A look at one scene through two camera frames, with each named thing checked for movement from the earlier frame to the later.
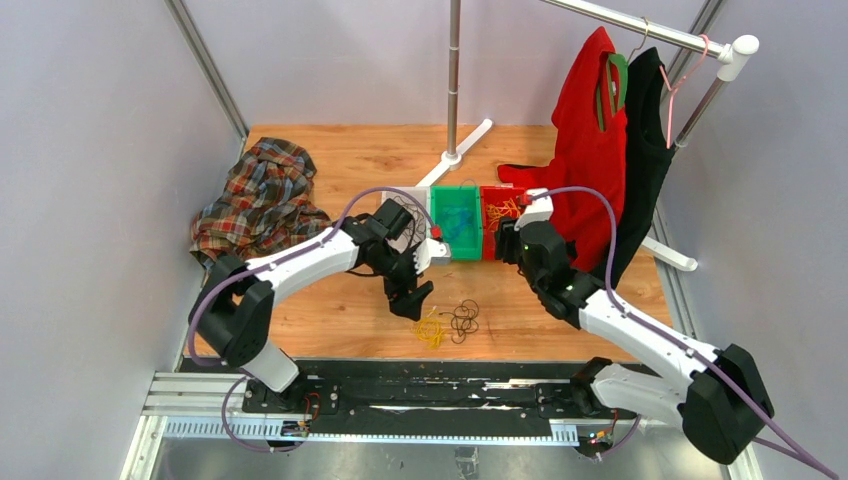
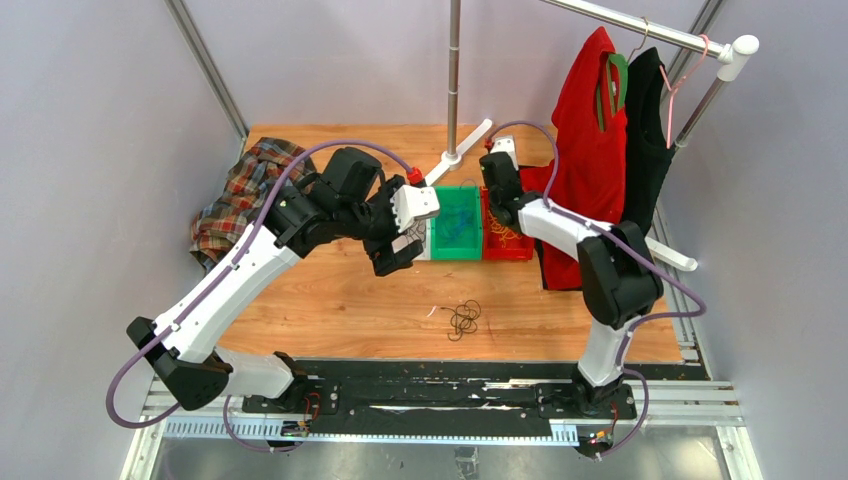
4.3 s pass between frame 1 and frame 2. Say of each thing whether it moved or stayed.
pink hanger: stayed
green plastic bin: stayed
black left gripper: moved
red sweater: stayed
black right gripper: moved
